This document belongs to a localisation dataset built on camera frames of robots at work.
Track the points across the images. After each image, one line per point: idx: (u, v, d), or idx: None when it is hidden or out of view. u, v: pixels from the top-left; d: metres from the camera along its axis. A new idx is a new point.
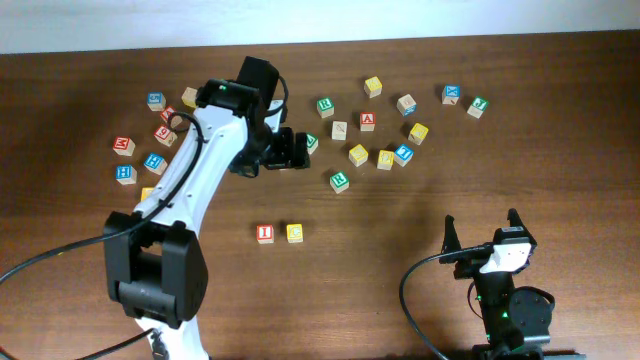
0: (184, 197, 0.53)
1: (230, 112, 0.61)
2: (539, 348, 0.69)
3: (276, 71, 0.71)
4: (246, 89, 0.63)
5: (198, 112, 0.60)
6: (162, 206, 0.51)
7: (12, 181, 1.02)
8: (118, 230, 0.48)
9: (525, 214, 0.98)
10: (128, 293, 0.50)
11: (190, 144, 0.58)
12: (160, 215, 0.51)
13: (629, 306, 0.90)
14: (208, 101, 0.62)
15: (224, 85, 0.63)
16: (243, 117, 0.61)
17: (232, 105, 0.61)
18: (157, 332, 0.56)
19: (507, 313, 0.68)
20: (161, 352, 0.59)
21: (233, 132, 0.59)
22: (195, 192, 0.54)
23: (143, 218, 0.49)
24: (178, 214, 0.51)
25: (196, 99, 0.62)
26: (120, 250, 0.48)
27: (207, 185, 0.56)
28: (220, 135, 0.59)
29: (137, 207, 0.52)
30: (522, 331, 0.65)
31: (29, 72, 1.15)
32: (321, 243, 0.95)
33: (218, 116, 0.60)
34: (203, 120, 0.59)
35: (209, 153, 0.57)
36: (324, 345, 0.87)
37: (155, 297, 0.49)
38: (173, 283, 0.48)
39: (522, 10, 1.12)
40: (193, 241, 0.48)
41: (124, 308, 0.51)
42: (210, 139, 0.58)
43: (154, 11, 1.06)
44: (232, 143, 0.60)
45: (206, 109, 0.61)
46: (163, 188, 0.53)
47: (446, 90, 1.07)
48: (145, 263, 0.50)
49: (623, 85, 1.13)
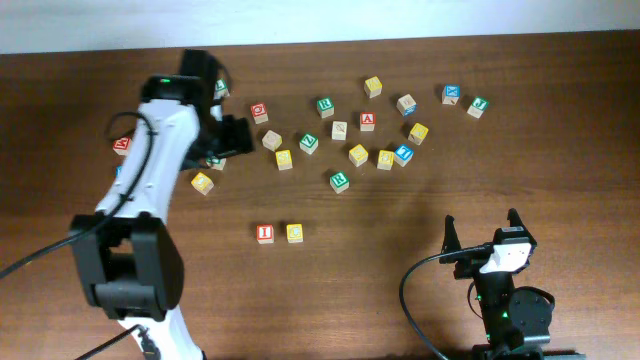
0: (144, 187, 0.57)
1: (176, 103, 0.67)
2: (539, 348, 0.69)
3: (215, 61, 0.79)
4: (188, 81, 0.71)
5: (144, 107, 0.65)
6: (125, 200, 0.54)
7: (12, 180, 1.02)
8: (83, 230, 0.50)
9: (526, 214, 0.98)
10: (105, 294, 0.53)
11: (143, 138, 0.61)
12: (123, 210, 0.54)
13: (629, 306, 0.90)
14: (153, 96, 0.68)
15: (166, 79, 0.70)
16: (189, 106, 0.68)
17: (177, 97, 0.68)
18: (143, 332, 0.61)
19: (507, 313, 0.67)
20: (151, 349, 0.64)
21: (182, 120, 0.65)
22: (155, 182, 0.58)
23: (107, 216, 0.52)
24: (141, 204, 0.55)
25: (141, 96, 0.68)
26: (91, 251, 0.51)
27: (166, 174, 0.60)
28: (171, 125, 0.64)
29: (99, 207, 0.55)
30: (523, 331, 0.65)
31: (28, 72, 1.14)
32: (321, 242, 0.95)
33: (166, 109, 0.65)
34: (151, 113, 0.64)
35: (163, 144, 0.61)
36: (324, 344, 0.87)
37: (133, 291, 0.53)
38: (149, 273, 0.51)
39: (522, 10, 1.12)
40: (160, 229, 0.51)
41: (105, 308, 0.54)
42: (162, 131, 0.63)
43: (154, 11, 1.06)
44: (183, 129, 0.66)
45: (151, 103, 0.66)
46: (122, 184, 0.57)
47: (446, 90, 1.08)
48: (117, 262, 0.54)
49: (623, 85, 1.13)
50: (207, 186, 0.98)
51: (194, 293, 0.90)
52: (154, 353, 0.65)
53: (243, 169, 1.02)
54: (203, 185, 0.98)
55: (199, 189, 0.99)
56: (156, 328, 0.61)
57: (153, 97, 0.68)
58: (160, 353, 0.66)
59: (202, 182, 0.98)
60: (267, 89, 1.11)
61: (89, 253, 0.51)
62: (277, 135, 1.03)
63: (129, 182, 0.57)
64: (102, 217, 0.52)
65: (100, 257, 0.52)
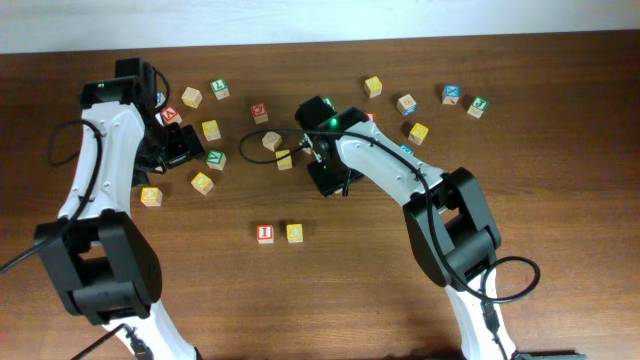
0: (102, 187, 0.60)
1: (117, 104, 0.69)
2: (345, 118, 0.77)
3: (149, 63, 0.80)
4: (124, 81, 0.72)
5: (85, 114, 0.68)
6: (86, 202, 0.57)
7: (11, 180, 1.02)
8: (48, 237, 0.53)
9: (526, 214, 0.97)
10: (84, 298, 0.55)
11: (91, 141, 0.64)
12: (86, 211, 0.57)
13: (628, 305, 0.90)
14: (92, 101, 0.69)
15: (102, 84, 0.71)
16: (130, 103, 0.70)
17: (116, 98, 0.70)
18: (130, 332, 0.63)
19: (335, 122, 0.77)
20: (143, 349, 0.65)
21: (125, 120, 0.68)
22: (112, 180, 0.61)
23: (70, 220, 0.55)
24: (102, 203, 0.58)
25: (80, 103, 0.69)
26: (60, 254, 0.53)
27: (121, 171, 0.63)
28: (115, 126, 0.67)
29: (61, 212, 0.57)
30: (312, 110, 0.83)
31: (27, 72, 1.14)
32: (321, 243, 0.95)
33: (108, 112, 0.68)
34: (95, 117, 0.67)
35: (110, 144, 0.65)
36: (325, 345, 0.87)
37: (110, 289, 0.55)
38: (122, 266, 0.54)
39: (522, 10, 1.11)
40: (126, 222, 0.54)
41: (86, 313, 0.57)
42: (108, 132, 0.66)
43: (154, 11, 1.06)
44: (129, 128, 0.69)
45: (92, 109, 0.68)
46: (80, 188, 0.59)
47: (446, 90, 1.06)
48: (89, 266, 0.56)
49: (625, 85, 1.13)
50: (207, 186, 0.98)
51: (194, 293, 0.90)
52: (146, 353, 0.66)
53: (243, 169, 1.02)
54: (203, 185, 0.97)
55: (199, 189, 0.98)
56: (142, 326, 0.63)
57: (93, 103, 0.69)
58: (152, 353, 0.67)
59: (202, 182, 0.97)
60: (267, 89, 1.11)
61: (60, 257, 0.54)
62: (277, 135, 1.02)
63: (86, 184, 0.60)
64: (67, 221, 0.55)
65: (71, 261, 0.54)
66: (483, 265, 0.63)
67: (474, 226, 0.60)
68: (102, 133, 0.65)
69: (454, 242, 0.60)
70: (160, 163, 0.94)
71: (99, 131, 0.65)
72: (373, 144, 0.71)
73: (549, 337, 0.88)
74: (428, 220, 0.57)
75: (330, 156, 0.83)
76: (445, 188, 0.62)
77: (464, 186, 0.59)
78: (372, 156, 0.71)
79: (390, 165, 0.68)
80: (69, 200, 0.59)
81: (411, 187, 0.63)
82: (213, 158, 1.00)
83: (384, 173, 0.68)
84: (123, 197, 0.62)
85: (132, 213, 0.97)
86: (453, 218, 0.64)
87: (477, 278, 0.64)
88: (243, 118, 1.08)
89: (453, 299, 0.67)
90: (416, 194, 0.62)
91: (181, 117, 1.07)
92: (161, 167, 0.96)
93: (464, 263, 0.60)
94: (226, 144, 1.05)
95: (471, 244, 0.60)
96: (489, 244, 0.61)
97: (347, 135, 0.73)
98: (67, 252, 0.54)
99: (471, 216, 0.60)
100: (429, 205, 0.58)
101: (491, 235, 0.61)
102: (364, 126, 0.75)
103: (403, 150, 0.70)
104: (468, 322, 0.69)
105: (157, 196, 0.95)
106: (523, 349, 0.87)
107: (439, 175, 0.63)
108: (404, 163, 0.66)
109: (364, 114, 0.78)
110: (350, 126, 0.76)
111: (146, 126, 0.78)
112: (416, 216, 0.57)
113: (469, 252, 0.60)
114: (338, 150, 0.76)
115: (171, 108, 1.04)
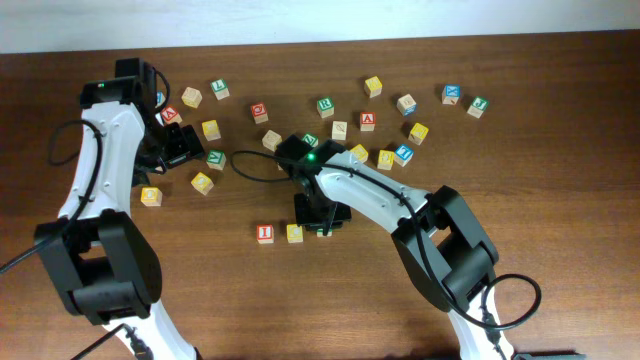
0: (102, 187, 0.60)
1: (117, 103, 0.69)
2: (323, 150, 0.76)
3: (149, 63, 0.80)
4: (124, 81, 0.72)
5: (86, 114, 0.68)
6: (85, 202, 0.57)
7: (11, 180, 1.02)
8: (48, 238, 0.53)
9: (526, 214, 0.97)
10: (84, 298, 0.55)
11: (91, 140, 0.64)
12: (86, 211, 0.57)
13: (628, 305, 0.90)
14: (92, 101, 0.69)
15: (102, 84, 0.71)
16: (130, 104, 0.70)
17: (116, 98, 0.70)
18: (130, 332, 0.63)
19: (313, 156, 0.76)
20: (143, 349, 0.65)
21: (125, 121, 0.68)
22: (111, 181, 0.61)
23: (70, 220, 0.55)
24: (101, 204, 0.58)
25: (80, 102, 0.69)
26: (60, 254, 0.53)
27: (121, 172, 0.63)
28: (115, 126, 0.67)
29: (61, 212, 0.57)
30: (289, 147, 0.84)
31: (27, 72, 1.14)
32: (321, 243, 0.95)
33: (108, 112, 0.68)
34: (95, 117, 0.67)
35: (109, 144, 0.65)
36: (325, 345, 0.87)
37: (110, 289, 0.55)
38: (120, 268, 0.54)
39: (522, 10, 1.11)
40: (125, 221, 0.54)
41: (86, 313, 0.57)
42: (107, 132, 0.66)
43: (155, 11, 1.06)
44: (129, 128, 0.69)
45: (92, 109, 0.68)
46: (79, 188, 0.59)
47: (446, 90, 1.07)
48: (90, 266, 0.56)
49: (624, 85, 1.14)
50: (207, 186, 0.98)
51: (194, 293, 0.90)
52: (146, 353, 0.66)
53: (243, 169, 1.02)
54: (203, 185, 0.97)
55: (199, 189, 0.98)
56: (142, 327, 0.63)
57: (93, 102, 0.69)
58: (152, 352, 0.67)
59: (202, 182, 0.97)
60: (267, 89, 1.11)
61: (60, 257, 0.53)
62: (277, 136, 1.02)
63: (86, 184, 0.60)
64: (67, 221, 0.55)
65: (71, 260, 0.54)
66: (483, 281, 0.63)
67: (467, 244, 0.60)
68: (102, 133, 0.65)
69: (450, 263, 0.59)
70: (160, 163, 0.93)
71: (99, 131, 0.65)
72: (352, 174, 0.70)
73: (549, 337, 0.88)
74: (420, 246, 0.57)
75: (313, 191, 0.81)
76: (432, 209, 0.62)
77: (451, 207, 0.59)
78: (352, 187, 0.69)
79: (372, 193, 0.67)
80: (68, 200, 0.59)
81: (397, 213, 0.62)
82: (213, 158, 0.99)
83: (369, 203, 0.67)
84: (123, 197, 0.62)
85: (132, 214, 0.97)
86: (446, 238, 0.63)
87: (478, 297, 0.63)
88: (243, 118, 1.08)
89: (454, 319, 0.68)
90: (403, 220, 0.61)
91: (181, 117, 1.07)
92: (161, 168, 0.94)
93: (465, 284, 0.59)
94: (226, 144, 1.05)
95: (468, 263, 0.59)
96: (487, 261, 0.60)
97: (326, 167, 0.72)
98: (67, 251, 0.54)
99: (464, 235, 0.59)
100: (419, 230, 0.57)
101: (487, 251, 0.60)
102: (342, 158, 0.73)
103: (383, 175, 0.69)
104: (467, 333, 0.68)
105: (157, 196, 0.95)
106: (523, 349, 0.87)
107: (424, 196, 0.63)
108: (387, 189, 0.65)
109: (341, 145, 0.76)
110: (328, 157, 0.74)
111: (146, 126, 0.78)
112: (406, 243, 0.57)
113: (467, 271, 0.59)
114: (319, 185, 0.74)
115: (170, 108, 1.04)
